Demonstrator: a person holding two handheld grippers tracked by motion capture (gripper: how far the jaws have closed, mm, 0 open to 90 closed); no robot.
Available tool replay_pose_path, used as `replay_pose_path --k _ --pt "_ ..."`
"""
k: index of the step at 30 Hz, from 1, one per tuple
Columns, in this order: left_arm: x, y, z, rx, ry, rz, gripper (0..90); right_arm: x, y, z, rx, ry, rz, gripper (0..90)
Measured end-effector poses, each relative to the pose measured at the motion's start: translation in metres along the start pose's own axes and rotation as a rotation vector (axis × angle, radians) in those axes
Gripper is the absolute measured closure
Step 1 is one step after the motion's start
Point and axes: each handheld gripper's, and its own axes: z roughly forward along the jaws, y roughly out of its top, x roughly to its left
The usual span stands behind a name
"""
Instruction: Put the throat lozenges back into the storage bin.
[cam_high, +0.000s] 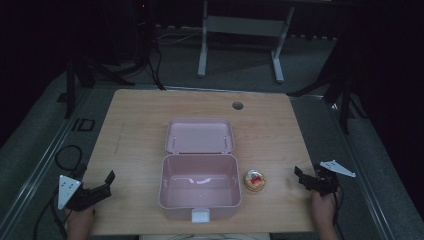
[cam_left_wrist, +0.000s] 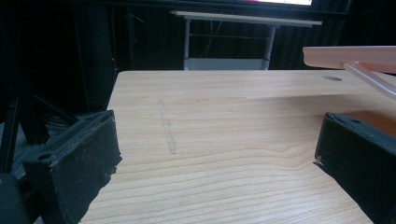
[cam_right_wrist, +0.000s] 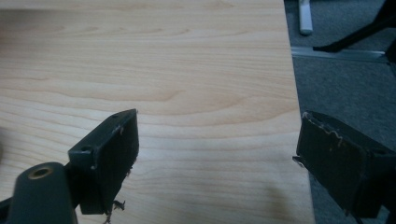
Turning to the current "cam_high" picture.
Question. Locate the person's right hand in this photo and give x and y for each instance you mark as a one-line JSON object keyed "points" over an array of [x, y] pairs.
{"points": [[322, 208]]}

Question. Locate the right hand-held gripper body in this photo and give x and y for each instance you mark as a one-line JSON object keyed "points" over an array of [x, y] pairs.
{"points": [[325, 181]]}

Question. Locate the pink lidded storage box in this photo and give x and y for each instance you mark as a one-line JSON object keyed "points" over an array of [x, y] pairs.
{"points": [[200, 180]]}

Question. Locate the round wrapped snack cake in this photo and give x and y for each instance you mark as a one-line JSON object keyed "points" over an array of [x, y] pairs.
{"points": [[255, 180]]}

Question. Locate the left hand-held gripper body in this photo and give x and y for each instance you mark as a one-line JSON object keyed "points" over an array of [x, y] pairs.
{"points": [[69, 191]]}

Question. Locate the white metal desk frame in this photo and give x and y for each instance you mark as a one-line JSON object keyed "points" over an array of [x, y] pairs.
{"points": [[245, 26]]}

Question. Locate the grey round table grommet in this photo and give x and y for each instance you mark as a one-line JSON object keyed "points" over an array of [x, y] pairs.
{"points": [[237, 106]]}

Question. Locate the person's left hand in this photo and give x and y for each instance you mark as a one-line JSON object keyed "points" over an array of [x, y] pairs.
{"points": [[81, 218]]}

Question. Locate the black tripod stand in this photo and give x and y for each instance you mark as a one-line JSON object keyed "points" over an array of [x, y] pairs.
{"points": [[340, 90], [80, 75]]}

